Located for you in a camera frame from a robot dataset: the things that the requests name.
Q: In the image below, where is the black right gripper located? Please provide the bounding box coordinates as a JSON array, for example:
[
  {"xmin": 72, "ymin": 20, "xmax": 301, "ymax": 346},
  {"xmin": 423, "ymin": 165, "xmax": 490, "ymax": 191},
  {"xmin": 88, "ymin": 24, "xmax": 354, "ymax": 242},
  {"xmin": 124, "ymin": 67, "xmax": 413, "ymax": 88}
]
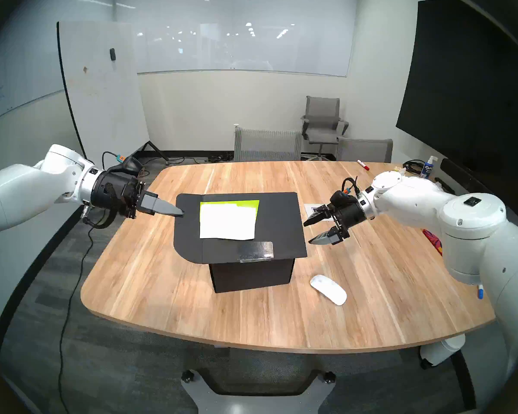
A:
[{"xmin": 303, "ymin": 199, "xmax": 367, "ymax": 246}]

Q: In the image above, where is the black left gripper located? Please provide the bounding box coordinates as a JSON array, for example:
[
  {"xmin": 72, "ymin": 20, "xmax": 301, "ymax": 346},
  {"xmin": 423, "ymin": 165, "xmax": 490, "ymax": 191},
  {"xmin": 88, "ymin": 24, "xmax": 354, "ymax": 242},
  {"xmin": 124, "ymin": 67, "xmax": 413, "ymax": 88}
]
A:
[{"xmin": 91, "ymin": 172, "xmax": 185, "ymax": 220}]

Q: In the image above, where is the black cardboard box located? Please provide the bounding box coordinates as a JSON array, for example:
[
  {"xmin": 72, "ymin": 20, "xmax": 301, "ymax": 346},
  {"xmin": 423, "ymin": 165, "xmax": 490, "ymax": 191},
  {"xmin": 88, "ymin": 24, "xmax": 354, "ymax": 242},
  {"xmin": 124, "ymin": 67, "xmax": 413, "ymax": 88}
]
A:
[{"xmin": 174, "ymin": 192, "xmax": 308, "ymax": 294}]

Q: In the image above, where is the white computer mouse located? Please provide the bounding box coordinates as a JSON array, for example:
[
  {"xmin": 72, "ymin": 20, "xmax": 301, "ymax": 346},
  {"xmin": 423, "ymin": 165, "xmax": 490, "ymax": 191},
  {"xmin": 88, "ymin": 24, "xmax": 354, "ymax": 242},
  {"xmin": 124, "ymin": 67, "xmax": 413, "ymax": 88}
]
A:
[{"xmin": 310, "ymin": 274, "xmax": 348, "ymax": 306}]

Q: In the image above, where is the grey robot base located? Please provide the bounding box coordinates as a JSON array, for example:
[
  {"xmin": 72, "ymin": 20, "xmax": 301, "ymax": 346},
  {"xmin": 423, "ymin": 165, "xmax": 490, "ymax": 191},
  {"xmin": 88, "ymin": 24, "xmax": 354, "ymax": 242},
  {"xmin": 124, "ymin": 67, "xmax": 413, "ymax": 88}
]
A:
[{"xmin": 180, "ymin": 369, "xmax": 336, "ymax": 414}]

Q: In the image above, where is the colourful red tissue box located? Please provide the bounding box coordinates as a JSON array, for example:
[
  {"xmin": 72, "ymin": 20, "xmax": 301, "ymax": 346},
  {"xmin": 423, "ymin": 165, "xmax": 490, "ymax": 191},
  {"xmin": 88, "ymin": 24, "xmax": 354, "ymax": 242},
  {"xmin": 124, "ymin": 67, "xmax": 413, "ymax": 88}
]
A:
[{"xmin": 423, "ymin": 229, "xmax": 443, "ymax": 257}]

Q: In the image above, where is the clear tape strip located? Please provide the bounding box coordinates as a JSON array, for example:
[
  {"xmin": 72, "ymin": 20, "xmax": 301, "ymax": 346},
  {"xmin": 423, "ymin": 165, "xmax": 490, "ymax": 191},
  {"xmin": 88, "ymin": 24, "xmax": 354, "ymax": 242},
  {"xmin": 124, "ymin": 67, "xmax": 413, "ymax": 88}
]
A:
[{"xmin": 239, "ymin": 241, "xmax": 274, "ymax": 263}]

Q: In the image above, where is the pale yellow sticky note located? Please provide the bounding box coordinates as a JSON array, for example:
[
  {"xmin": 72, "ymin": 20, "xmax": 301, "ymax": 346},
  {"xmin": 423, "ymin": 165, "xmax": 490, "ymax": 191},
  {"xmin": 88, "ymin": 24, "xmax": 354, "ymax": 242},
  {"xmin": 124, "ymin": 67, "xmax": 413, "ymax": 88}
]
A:
[{"xmin": 231, "ymin": 207, "xmax": 258, "ymax": 240}]

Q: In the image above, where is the grey ribbed mesh chair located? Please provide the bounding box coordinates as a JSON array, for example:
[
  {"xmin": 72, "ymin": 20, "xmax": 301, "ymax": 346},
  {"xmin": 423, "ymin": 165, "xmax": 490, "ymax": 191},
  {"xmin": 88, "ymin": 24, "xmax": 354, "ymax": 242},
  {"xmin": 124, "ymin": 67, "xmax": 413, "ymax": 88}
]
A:
[{"xmin": 234, "ymin": 127, "xmax": 303, "ymax": 162}]

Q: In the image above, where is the grey office chair with armrests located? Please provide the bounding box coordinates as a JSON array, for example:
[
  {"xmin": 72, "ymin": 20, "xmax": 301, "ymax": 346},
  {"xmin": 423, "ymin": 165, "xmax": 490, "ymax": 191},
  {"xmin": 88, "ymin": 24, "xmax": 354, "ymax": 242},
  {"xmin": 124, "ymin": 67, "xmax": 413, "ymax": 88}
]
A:
[{"xmin": 301, "ymin": 96, "xmax": 349, "ymax": 159}]

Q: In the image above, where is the whiteboard cleaner spray bottle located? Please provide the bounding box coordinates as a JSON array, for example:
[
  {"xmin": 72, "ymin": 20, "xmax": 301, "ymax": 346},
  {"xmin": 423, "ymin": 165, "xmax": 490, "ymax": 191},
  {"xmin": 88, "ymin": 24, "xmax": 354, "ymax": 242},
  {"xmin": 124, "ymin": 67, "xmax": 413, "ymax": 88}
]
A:
[{"xmin": 419, "ymin": 156, "xmax": 439, "ymax": 179}]

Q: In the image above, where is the mobile whiteboard on stand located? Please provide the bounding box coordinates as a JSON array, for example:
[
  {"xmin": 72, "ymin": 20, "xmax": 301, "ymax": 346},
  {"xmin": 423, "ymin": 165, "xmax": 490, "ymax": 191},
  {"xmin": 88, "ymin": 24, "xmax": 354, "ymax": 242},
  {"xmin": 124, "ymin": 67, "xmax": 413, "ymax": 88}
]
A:
[{"xmin": 57, "ymin": 22, "xmax": 171, "ymax": 166}]

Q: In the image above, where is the black video sound bar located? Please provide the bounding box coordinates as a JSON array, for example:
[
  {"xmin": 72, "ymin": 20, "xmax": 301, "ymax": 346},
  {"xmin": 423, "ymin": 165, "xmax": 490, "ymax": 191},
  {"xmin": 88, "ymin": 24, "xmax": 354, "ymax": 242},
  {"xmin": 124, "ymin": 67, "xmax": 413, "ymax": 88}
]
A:
[{"xmin": 440, "ymin": 158, "xmax": 501, "ymax": 198}]

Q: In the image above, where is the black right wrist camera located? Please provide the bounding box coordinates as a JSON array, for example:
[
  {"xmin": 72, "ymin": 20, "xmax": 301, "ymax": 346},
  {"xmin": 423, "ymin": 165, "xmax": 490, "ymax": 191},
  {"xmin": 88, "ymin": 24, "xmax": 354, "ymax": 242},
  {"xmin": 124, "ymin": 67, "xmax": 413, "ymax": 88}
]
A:
[{"xmin": 330, "ymin": 189, "xmax": 356, "ymax": 206}]

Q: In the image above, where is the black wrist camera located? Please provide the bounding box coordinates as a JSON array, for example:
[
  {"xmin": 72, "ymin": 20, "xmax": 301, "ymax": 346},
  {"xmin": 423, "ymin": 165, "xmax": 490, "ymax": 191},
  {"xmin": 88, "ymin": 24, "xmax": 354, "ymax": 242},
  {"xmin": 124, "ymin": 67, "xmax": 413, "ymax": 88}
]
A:
[
  {"xmin": 114, "ymin": 156, "xmax": 144, "ymax": 176},
  {"xmin": 330, "ymin": 189, "xmax": 356, "ymax": 206}
]

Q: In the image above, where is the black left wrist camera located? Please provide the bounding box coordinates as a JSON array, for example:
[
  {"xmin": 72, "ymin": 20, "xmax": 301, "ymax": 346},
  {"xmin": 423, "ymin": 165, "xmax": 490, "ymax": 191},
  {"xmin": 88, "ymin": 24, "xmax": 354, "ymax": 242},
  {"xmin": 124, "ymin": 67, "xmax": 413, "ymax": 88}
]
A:
[{"xmin": 114, "ymin": 156, "xmax": 144, "ymax": 176}]

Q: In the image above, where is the black left wrist cable loop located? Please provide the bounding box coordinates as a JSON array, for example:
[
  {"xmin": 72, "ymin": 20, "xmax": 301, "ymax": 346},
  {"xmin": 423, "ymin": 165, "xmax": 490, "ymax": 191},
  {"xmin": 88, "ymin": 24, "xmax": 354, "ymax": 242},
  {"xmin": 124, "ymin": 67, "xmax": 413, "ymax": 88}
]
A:
[{"xmin": 81, "ymin": 204, "xmax": 117, "ymax": 228}]

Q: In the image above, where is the glass wall board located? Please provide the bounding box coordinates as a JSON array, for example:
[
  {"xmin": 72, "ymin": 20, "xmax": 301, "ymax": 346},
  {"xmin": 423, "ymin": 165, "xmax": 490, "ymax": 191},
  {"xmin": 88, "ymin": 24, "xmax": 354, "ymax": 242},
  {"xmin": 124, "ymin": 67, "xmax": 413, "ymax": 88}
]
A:
[{"xmin": 132, "ymin": 21, "xmax": 354, "ymax": 77}]

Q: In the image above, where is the wall whiteboard with writing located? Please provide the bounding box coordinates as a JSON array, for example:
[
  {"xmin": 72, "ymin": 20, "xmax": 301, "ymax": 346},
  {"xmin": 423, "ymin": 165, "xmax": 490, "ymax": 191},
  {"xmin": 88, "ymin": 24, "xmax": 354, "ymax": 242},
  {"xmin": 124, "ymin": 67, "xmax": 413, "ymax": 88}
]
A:
[{"xmin": 0, "ymin": 42, "xmax": 64, "ymax": 127}]

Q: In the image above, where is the large black wall screen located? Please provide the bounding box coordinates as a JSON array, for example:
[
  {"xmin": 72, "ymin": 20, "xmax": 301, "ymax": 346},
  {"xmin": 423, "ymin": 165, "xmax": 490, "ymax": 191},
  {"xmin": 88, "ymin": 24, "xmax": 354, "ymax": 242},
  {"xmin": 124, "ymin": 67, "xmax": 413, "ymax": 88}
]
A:
[{"xmin": 396, "ymin": 0, "xmax": 518, "ymax": 166}]

